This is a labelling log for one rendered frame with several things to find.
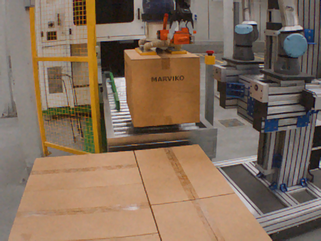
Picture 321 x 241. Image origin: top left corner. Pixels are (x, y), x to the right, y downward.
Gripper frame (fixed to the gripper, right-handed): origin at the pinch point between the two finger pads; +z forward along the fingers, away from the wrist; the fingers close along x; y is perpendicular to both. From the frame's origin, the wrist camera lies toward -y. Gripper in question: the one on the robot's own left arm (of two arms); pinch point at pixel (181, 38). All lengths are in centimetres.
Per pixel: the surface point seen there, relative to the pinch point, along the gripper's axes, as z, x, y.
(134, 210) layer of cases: 67, 28, -38
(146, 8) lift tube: -16, 9, 54
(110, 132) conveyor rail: 62, 34, 45
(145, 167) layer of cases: 67, 18, 2
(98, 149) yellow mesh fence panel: 100, 45, 108
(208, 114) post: 68, -46, 89
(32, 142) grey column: 87, 102, 102
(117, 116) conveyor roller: 66, 27, 91
